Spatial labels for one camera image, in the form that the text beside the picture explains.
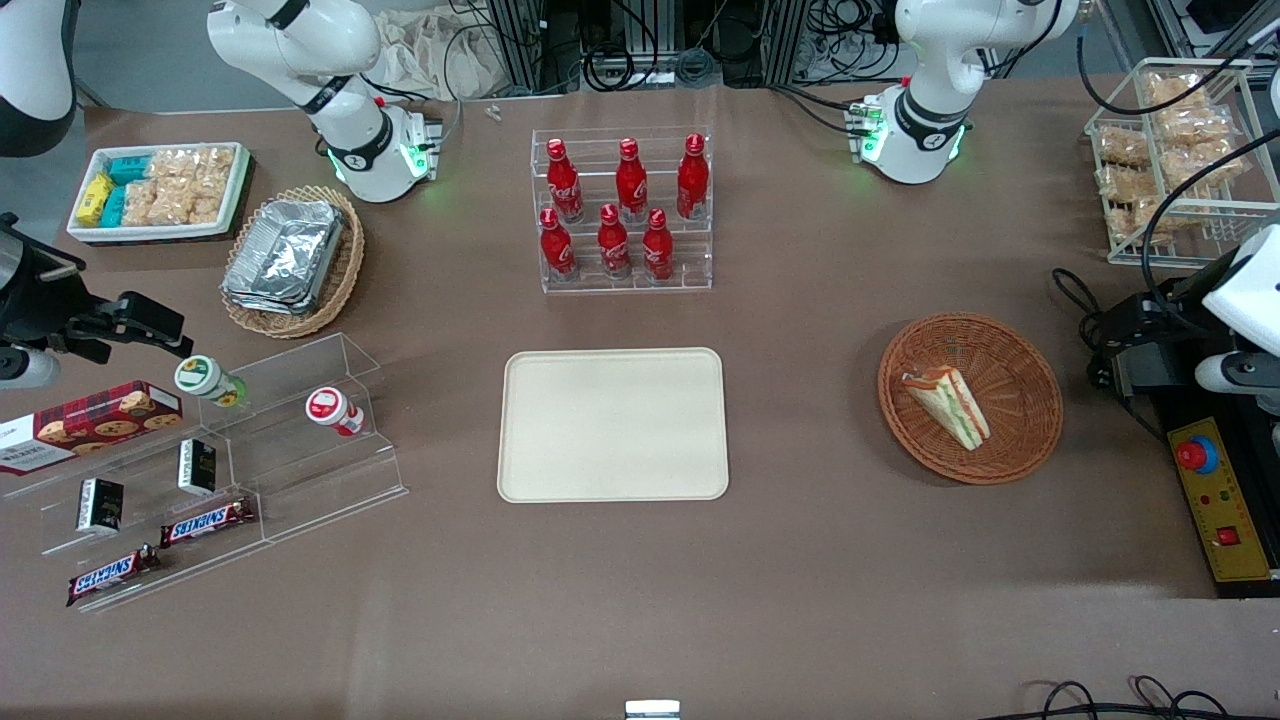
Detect light oval wicker basket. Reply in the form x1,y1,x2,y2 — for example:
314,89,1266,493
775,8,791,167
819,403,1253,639
219,184,367,340

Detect cream cloth bag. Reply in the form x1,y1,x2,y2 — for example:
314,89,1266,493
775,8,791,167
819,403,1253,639
378,6,513,102

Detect clear bag of fried snacks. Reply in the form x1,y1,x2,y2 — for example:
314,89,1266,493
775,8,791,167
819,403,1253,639
1155,110,1248,183
1094,124,1153,168
1143,71,1237,147
1108,200,1173,248
1098,164,1163,208

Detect snickers bar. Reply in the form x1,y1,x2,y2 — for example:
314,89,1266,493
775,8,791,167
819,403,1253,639
159,496,257,550
65,544,162,609

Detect black floor cables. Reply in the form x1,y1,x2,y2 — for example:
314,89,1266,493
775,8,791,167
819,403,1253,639
1008,676,1280,720

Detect black cable bundle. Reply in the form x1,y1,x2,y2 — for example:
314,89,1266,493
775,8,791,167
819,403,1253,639
1050,266,1113,393

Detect aluminium frame post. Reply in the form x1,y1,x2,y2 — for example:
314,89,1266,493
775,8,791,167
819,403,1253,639
486,0,547,97
768,0,813,87

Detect black platform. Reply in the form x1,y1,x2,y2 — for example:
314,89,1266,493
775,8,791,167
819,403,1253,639
1138,385,1280,601

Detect coiled black cable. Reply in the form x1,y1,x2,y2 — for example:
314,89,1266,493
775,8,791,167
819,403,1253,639
583,42,663,93

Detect green lid cup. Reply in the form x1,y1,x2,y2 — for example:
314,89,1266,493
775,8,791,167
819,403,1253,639
174,354,247,409

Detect red cola bottle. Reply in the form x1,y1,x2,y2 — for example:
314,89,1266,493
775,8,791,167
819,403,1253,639
538,207,579,283
675,133,711,222
641,208,676,283
545,138,586,224
596,203,634,281
613,138,650,224

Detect dark grey box device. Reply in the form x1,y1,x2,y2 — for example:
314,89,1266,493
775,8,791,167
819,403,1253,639
1104,335,1216,401

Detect white plastic bin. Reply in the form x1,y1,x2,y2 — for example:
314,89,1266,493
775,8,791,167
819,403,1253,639
66,141,252,247

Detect red tartan cookie box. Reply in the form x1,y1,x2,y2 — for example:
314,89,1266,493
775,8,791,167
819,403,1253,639
0,380,185,477

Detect yellow snack packet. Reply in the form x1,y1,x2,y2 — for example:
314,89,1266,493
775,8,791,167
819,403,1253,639
76,172,114,227

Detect brown round wicker basket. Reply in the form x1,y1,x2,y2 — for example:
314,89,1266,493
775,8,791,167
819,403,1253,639
877,312,1065,487

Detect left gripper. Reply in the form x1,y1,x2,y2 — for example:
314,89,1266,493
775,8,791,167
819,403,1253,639
1097,247,1248,348

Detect yellow control panel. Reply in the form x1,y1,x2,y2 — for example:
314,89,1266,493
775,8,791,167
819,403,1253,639
1166,416,1277,585

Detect small black box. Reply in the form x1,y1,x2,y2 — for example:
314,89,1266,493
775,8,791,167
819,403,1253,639
76,477,126,537
177,438,219,499

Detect white wire rack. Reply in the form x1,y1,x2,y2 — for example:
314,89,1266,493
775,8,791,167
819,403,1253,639
1084,57,1280,268

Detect clear bag of crackers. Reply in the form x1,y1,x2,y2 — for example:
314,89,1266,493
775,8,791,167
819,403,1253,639
121,180,161,228
148,147,237,187
190,172,234,225
152,178,197,227

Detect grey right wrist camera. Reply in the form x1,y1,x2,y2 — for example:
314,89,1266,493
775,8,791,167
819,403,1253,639
0,345,62,392

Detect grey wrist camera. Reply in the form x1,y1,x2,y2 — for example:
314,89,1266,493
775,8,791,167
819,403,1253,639
1194,351,1280,394
0,345,62,392

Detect clear acrylic step shelf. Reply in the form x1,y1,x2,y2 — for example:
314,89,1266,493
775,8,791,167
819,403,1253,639
0,332,410,614

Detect clear acrylic bottle rack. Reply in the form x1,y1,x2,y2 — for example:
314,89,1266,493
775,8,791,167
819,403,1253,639
529,126,715,296

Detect red lid cup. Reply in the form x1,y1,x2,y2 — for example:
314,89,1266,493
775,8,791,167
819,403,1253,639
304,386,367,439

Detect beige plastic tray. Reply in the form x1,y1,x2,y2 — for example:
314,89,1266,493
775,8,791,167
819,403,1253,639
496,346,731,504

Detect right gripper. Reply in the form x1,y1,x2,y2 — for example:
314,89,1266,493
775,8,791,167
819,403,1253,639
0,214,194,364

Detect stack of foil trays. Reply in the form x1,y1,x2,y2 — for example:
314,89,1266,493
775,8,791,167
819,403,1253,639
221,198,347,317

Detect triangular sandwich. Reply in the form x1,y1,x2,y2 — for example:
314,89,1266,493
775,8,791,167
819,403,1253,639
902,366,992,452

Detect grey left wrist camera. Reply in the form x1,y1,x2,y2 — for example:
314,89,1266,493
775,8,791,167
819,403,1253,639
1194,351,1280,394

